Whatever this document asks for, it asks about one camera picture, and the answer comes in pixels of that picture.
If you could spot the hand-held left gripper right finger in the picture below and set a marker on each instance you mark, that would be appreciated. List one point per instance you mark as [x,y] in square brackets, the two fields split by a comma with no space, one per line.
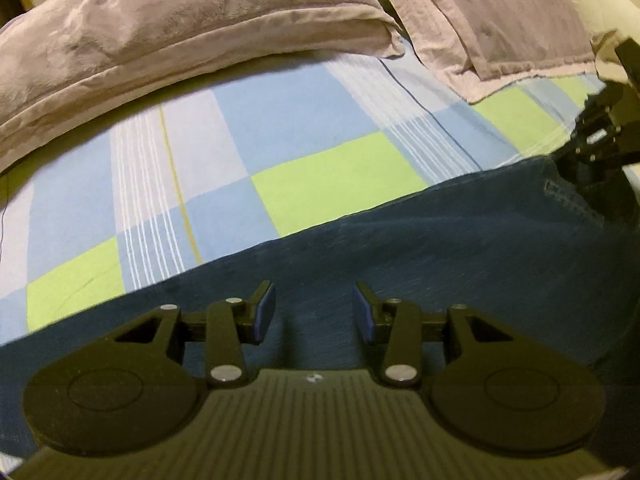
[365,315]

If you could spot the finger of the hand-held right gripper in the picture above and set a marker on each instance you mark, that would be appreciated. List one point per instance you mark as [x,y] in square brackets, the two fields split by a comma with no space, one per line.
[585,165]

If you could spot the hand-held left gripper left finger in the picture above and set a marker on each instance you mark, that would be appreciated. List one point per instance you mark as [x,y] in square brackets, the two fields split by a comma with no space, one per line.
[265,310]

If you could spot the blue denim jeans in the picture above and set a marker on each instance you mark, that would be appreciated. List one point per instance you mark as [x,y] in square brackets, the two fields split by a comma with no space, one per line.
[450,250]

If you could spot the mauve pillow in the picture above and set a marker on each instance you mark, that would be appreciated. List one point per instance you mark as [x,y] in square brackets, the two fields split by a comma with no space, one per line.
[500,10]

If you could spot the checked bed sheet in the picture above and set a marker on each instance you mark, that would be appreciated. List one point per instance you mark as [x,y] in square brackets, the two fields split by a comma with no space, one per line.
[300,110]

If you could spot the pink blanket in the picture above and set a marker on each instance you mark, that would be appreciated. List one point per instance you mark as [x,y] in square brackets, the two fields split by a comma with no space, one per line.
[150,25]

